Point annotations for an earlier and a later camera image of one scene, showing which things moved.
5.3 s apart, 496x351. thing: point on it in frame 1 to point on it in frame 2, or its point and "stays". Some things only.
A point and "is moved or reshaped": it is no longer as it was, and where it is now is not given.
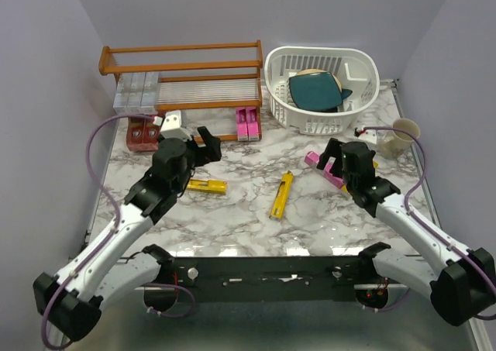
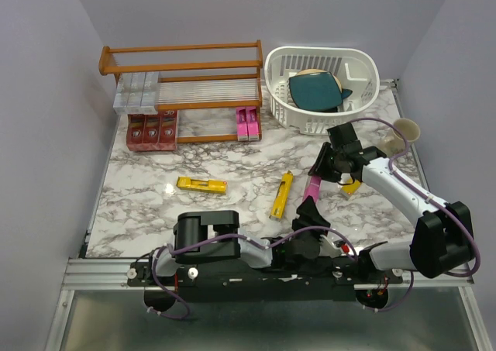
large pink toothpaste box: [312, 159] is moved or reshaped
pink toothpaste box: [242, 122] stays
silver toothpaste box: [136, 92] stays
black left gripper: [211, 153] to [308, 216]
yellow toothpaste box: [283, 195] stays
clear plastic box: [149, 93] stays
